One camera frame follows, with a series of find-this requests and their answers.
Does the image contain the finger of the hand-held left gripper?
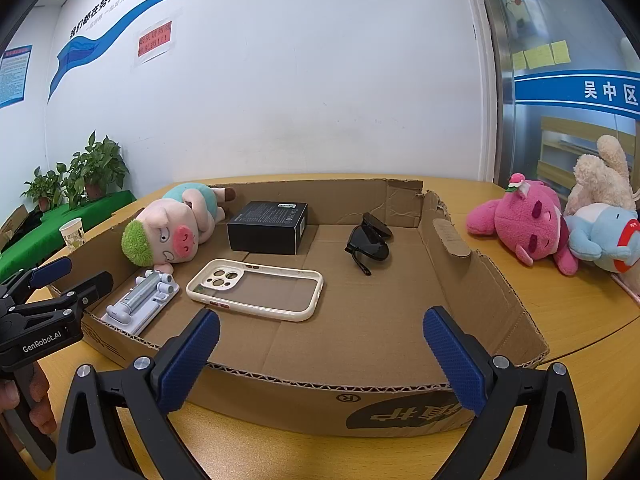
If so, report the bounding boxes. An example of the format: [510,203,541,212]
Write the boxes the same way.
[47,270,115,314]
[0,256,73,311]

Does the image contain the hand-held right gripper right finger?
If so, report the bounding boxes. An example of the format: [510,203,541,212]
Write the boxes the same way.
[422,305,590,480]

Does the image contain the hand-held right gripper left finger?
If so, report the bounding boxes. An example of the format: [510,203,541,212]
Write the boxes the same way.
[54,306,222,480]

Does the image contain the shallow cardboard box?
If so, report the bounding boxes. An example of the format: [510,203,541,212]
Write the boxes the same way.
[47,177,551,438]

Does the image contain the black product box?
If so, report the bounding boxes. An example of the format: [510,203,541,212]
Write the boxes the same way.
[226,201,308,256]

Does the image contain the person's left hand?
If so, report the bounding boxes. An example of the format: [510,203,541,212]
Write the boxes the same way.
[0,370,57,436]

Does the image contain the green table cover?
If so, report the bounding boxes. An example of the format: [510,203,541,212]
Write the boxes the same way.
[0,190,137,275]

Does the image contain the paper cup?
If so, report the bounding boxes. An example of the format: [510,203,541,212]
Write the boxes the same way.
[59,218,84,253]

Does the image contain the white folding phone stand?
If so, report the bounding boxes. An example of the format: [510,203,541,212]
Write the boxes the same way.
[100,269,181,337]

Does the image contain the brown cardboard carton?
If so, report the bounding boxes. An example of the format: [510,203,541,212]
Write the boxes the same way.
[0,204,29,251]

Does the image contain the small potted plant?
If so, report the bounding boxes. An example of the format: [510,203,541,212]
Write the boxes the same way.
[20,166,66,213]

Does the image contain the beige clear phone case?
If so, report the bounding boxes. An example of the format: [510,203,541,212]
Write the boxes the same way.
[186,258,324,323]

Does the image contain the pig plush toy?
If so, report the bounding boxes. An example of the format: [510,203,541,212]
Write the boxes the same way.
[121,183,237,267]

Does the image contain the large potted plant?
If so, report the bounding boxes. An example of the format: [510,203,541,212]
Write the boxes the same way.
[62,130,130,207]

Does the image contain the yellow wooden desk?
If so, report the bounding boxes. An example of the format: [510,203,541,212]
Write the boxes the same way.
[25,172,640,480]

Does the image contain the black sunglasses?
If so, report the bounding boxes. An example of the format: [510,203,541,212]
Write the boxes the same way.
[344,212,394,277]

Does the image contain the pink plush toy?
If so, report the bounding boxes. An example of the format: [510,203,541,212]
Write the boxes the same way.
[466,172,581,277]

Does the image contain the blue plush toy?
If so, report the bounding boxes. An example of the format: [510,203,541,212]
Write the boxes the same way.
[567,203,640,275]

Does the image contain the beige plush toy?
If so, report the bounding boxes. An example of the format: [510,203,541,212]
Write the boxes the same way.
[564,135,639,217]

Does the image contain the glass door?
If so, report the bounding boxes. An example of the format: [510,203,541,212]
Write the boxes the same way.
[472,0,640,196]

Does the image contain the cartoon sticker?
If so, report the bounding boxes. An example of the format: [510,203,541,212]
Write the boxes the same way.
[497,0,549,41]

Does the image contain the blue wall poster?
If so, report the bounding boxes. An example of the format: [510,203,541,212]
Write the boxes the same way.
[0,45,34,110]

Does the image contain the red wall sign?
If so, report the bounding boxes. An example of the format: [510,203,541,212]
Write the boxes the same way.
[132,20,179,64]

